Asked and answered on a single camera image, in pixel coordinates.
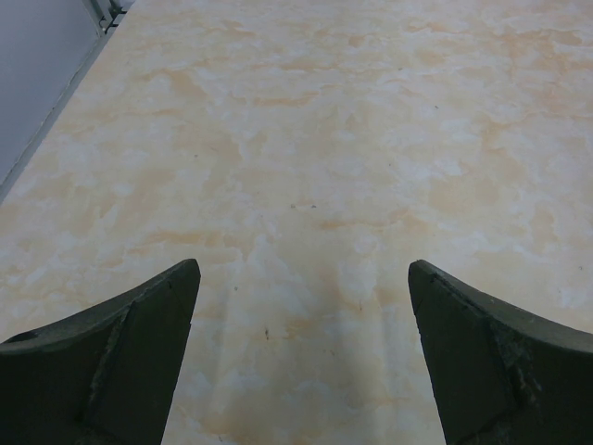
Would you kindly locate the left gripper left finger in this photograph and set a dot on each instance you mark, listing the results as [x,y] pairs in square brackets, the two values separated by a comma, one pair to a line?
[104,375]

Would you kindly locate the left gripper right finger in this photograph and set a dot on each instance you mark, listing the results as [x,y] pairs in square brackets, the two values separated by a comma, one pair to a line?
[500,374]

